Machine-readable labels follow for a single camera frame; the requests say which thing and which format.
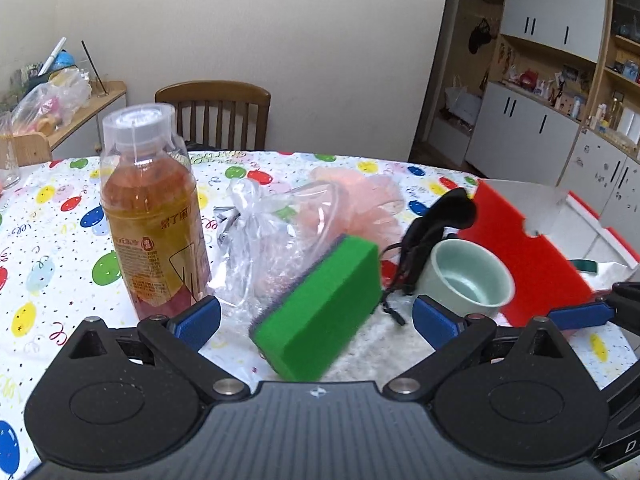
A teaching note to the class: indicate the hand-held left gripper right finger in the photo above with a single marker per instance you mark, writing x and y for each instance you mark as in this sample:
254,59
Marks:
434,324

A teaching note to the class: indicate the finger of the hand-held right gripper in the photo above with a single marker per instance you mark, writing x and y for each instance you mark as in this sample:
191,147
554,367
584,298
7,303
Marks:
582,315

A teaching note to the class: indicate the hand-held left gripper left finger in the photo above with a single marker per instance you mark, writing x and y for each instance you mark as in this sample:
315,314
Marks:
199,321

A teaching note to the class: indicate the red and white cardboard box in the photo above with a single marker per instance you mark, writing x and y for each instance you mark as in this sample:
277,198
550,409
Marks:
525,260

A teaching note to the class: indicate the green sponge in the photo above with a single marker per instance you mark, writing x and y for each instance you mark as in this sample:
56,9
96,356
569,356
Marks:
320,310

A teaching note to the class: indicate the amber tea bottle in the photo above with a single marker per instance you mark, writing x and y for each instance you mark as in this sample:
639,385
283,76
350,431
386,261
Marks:
150,210

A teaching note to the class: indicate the pink mesh bath pouf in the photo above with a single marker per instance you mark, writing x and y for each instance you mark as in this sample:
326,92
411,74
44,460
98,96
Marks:
370,200

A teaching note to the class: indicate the pale green ceramic cup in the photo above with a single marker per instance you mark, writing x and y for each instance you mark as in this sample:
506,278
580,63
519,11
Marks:
460,265

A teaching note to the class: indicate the cat print foil packet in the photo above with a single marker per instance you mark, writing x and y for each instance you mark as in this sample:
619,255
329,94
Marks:
224,230

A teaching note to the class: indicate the clear plastic bag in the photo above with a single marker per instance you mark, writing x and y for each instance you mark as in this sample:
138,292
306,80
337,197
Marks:
265,240

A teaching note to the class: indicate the black earphones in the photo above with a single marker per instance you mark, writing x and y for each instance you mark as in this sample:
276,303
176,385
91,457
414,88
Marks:
445,212

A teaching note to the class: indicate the balloon print tablecloth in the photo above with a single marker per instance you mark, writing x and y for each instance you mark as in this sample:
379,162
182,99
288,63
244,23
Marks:
50,260

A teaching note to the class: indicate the white paper bag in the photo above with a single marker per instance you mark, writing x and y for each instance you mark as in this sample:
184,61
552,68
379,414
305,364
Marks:
462,102

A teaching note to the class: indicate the brown wooden chair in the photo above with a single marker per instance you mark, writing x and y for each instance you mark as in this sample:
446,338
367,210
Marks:
210,92

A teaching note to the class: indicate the wooden side cabinet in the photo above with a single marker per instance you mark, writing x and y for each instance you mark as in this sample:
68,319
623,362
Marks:
95,105

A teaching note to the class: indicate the clear drinking glass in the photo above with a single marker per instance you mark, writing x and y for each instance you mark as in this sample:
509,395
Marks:
9,170

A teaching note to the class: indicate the plastic bag of toys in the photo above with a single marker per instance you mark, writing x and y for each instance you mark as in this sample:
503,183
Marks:
50,105

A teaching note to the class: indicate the black hanging bag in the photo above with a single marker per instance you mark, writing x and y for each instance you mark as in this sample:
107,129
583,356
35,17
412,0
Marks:
480,37

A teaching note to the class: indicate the blue round toy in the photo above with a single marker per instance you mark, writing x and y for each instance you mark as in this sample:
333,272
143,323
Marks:
64,61

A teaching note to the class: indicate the white tube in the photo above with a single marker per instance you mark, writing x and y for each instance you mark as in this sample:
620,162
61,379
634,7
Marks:
52,56

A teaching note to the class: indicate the white and wood wall cabinet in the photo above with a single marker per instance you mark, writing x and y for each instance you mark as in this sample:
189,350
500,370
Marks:
540,25

